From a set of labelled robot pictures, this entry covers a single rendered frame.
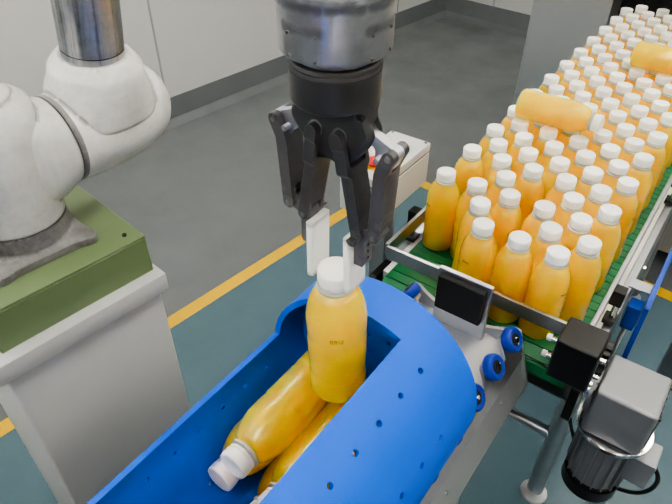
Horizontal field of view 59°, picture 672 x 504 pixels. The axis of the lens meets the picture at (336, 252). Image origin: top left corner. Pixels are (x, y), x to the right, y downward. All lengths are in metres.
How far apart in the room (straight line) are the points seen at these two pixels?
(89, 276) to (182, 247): 1.78
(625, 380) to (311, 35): 0.94
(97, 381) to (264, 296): 1.40
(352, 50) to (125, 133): 0.71
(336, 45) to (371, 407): 0.37
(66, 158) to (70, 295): 0.23
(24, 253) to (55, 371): 0.21
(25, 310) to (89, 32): 0.45
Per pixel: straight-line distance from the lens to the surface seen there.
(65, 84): 1.06
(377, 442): 0.63
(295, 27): 0.44
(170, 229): 2.98
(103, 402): 1.26
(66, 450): 1.29
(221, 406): 0.81
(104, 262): 1.09
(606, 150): 1.42
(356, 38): 0.44
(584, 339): 1.06
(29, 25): 3.45
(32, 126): 1.03
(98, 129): 1.07
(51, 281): 1.06
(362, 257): 0.56
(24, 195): 1.04
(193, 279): 2.66
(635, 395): 1.21
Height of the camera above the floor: 1.72
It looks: 39 degrees down
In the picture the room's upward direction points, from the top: straight up
